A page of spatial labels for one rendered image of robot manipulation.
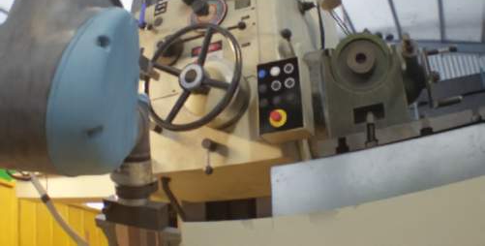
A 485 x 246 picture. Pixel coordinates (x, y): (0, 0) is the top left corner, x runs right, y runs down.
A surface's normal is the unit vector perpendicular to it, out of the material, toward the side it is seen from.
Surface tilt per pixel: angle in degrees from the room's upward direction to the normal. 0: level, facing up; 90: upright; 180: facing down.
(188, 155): 90
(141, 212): 113
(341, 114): 90
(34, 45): 83
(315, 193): 90
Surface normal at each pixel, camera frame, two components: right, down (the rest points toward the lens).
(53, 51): 0.04, -0.36
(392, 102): -0.42, -0.32
